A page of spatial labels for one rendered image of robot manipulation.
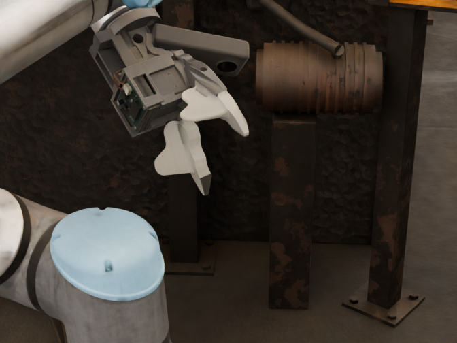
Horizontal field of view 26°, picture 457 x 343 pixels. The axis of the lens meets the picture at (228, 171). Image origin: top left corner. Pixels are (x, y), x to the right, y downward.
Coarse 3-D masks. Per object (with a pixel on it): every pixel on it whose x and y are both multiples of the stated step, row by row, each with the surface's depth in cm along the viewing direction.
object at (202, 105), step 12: (192, 96) 106; (204, 96) 106; (228, 96) 104; (192, 108) 104; (204, 108) 104; (216, 108) 104; (228, 108) 103; (192, 120) 102; (228, 120) 104; (240, 120) 102; (240, 132) 103
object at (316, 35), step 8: (256, 0) 177; (264, 0) 176; (272, 0) 176; (272, 8) 175; (280, 8) 175; (280, 16) 174; (288, 16) 174; (288, 24) 174; (296, 24) 173; (304, 24) 173; (304, 32) 172; (312, 32) 171; (312, 40) 171; (320, 40) 169; (328, 40) 168; (328, 48) 168; (336, 48) 167; (336, 56) 169
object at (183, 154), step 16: (176, 128) 113; (192, 128) 113; (176, 144) 114; (192, 144) 114; (160, 160) 113; (176, 160) 114; (192, 160) 114; (192, 176) 116; (208, 176) 115; (208, 192) 115
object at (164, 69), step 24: (120, 24) 109; (144, 24) 111; (96, 48) 110; (120, 48) 109; (144, 48) 110; (120, 72) 109; (144, 72) 107; (168, 72) 108; (120, 96) 110; (144, 96) 106; (168, 96) 106; (144, 120) 107; (168, 120) 112
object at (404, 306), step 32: (416, 32) 168; (416, 64) 172; (384, 96) 176; (416, 96) 175; (384, 128) 178; (416, 128) 179; (384, 160) 181; (384, 192) 183; (384, 224) 186; (384, 256) 189; (384, 288) 192; (384, 320) 190
